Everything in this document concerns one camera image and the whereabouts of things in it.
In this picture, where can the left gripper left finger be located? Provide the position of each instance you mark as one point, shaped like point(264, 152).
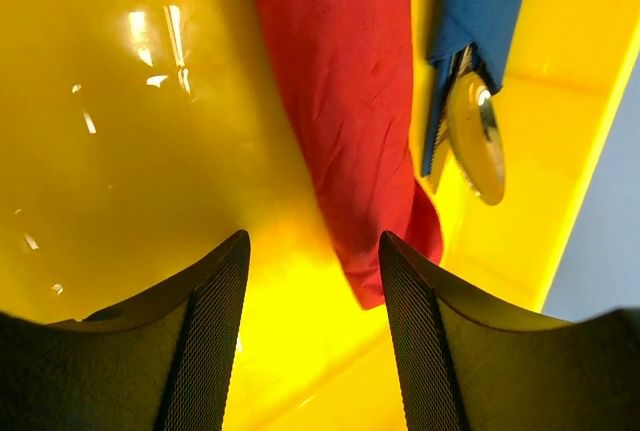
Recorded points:
point(160, 360)

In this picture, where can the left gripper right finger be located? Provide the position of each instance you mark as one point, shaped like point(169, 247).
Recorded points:
point(468, 360)

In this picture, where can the red paper napkin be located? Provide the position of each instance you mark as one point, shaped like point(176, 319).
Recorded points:
point(344, 72)

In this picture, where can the knife in blue bundle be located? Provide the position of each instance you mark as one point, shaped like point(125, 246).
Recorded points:
point(438, 146)

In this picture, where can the yellow plastic bin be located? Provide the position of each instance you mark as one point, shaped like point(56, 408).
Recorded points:
point(136, 135)

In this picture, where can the gold spoon in blue bundle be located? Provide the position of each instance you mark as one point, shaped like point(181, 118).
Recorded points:
point(475, 137)

